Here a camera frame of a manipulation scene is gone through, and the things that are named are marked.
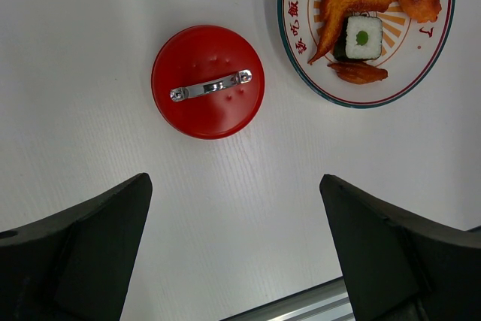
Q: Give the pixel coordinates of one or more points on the sushi roll piece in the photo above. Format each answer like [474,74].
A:
[360,39]

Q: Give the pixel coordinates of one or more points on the red round lid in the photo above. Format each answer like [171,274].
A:
[208,82]

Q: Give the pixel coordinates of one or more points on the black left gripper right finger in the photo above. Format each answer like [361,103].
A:
[398,265]

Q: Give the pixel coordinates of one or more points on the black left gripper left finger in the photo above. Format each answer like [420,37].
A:
[76,264]

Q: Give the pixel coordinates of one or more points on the white printed plate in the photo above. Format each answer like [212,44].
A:
[409,50]

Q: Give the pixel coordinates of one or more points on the aluminium mounting rail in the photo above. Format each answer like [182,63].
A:
[328,301]

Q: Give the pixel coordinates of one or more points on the small brown dumpling piece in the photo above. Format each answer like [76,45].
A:
[359,73]

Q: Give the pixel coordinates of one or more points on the orange chicken wing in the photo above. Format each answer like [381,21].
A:
[333,13]

